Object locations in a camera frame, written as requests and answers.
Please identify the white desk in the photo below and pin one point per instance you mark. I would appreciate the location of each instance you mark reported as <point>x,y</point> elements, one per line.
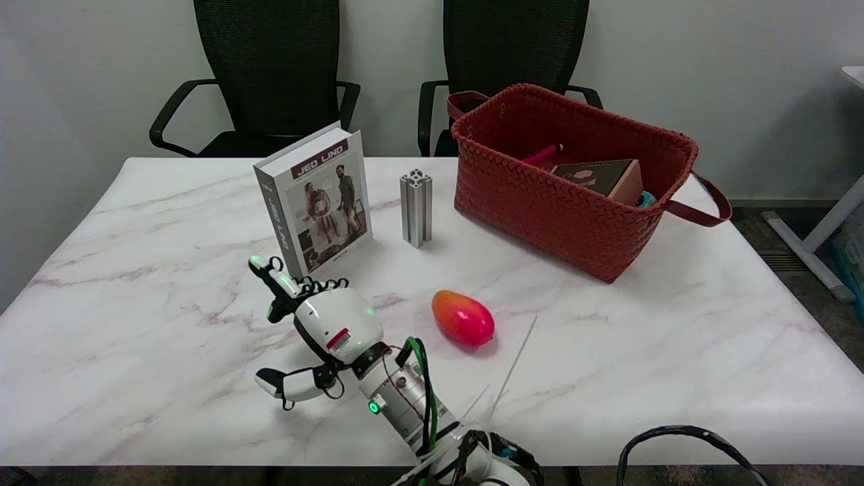
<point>830,223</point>

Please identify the silver aluminium extrusion block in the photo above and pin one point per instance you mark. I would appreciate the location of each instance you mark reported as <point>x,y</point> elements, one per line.
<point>416,209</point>

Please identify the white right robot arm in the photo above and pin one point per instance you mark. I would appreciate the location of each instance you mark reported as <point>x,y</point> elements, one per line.
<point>405,399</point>

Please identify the white zip tie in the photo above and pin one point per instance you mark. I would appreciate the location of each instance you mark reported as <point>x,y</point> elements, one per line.
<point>514,364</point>

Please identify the teal round object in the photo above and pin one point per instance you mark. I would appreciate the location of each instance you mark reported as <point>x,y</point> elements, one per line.
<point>646,200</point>

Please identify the pink stick object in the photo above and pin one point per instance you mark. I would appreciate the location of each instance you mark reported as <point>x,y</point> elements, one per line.
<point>542,154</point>

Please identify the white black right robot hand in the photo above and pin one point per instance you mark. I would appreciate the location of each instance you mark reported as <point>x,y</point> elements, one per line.
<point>337,324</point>

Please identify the red woven basket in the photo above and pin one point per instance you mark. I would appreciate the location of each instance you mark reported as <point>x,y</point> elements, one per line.
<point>547,209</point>

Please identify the blue storage bin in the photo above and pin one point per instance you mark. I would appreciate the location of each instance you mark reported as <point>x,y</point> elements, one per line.
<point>852,260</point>

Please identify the orange pink toy mango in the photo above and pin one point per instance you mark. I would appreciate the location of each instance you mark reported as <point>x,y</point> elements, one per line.
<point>463,318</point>

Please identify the black mesh office chair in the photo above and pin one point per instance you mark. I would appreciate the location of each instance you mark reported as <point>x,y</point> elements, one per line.
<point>266,74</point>
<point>513,47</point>

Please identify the white hardcover book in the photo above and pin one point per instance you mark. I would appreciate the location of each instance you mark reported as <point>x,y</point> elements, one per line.
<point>324,202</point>

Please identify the dark cover box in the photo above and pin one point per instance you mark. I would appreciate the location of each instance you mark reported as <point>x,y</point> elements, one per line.
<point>597,175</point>

